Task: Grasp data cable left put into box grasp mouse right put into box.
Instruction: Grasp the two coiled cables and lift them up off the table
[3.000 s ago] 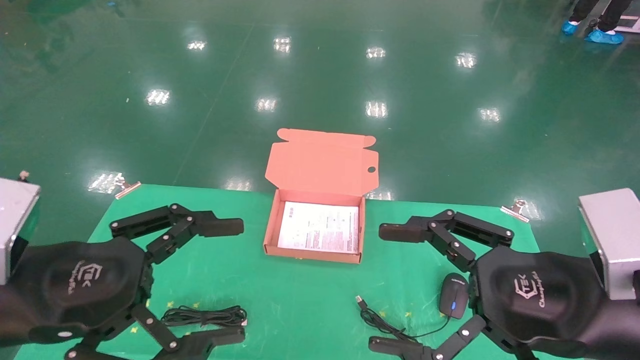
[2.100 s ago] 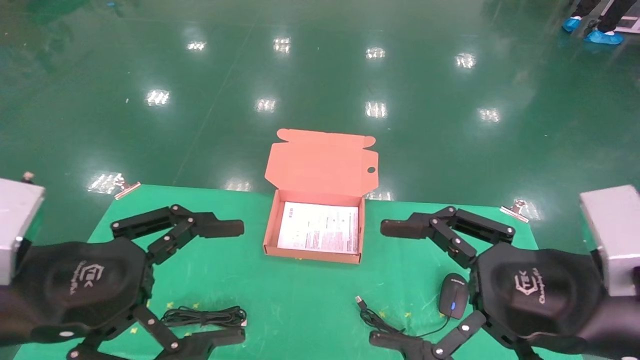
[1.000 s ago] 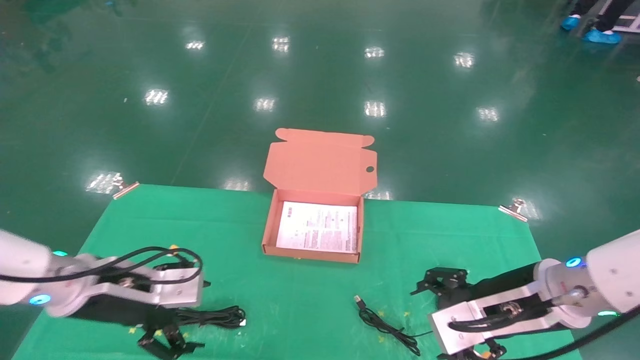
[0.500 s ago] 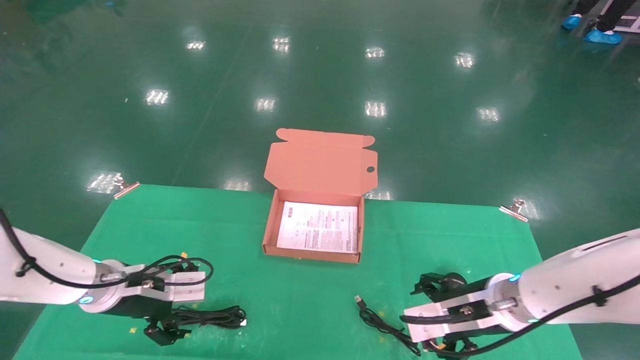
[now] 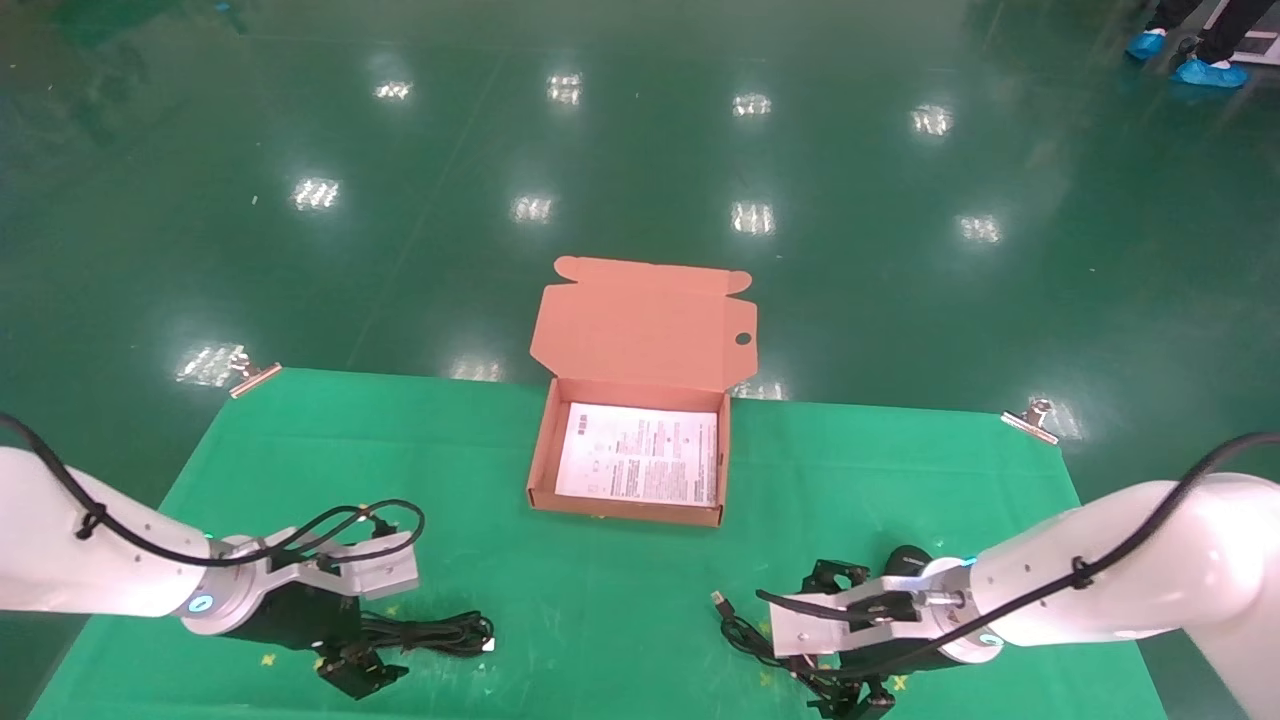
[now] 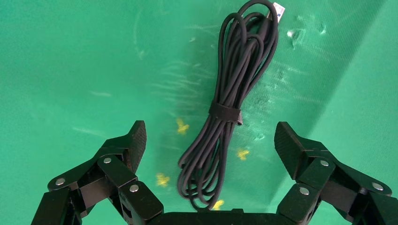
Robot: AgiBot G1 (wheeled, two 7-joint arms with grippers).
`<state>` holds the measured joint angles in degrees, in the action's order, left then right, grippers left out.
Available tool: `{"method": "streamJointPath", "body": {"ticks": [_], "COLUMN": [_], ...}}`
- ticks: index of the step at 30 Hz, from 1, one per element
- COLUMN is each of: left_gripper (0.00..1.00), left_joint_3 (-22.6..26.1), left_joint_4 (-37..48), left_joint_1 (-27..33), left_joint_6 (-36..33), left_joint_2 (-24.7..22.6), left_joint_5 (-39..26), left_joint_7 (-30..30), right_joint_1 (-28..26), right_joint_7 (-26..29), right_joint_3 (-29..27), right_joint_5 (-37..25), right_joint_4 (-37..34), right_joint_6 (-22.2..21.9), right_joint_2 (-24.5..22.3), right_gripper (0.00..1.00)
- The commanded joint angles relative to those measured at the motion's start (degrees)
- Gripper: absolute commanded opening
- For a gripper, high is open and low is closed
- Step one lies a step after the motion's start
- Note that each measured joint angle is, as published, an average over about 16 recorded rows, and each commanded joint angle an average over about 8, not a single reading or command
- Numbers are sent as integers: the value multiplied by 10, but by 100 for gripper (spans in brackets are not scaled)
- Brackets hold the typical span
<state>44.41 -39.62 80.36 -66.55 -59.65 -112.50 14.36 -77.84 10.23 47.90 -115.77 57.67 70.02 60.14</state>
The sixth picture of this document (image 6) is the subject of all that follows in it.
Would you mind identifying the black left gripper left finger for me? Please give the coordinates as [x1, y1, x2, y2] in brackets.
[31, 120, 164, 225]

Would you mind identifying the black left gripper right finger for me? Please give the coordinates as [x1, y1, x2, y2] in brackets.
[273, 121, 398, 225]

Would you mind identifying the black data cable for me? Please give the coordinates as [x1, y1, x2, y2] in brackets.
[177, 0, 285, 211]

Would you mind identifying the green table cloth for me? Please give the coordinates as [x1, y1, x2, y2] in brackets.
[0, 0, 398, 225]

